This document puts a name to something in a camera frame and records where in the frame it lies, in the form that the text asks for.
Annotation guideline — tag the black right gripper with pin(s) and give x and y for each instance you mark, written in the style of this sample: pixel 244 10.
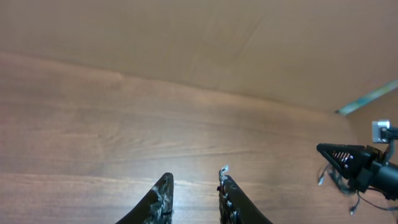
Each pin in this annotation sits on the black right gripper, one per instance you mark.
pixel 367 164

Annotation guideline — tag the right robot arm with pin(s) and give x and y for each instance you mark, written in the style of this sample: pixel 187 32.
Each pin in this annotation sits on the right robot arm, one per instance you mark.
pixel 350 186

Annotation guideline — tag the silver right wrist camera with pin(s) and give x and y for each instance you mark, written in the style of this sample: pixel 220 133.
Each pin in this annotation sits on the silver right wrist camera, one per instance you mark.
pixel 379 131

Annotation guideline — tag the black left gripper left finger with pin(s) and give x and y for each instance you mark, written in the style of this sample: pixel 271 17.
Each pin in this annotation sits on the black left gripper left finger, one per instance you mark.
pixel 156 207

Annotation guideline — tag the teal tape strip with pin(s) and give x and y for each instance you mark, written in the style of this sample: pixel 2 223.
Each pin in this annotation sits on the teal tape strip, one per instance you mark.
pixel 367 98

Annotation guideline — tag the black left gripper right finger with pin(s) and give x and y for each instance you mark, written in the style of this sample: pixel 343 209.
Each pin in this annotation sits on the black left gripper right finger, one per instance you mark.
pixel 234 205

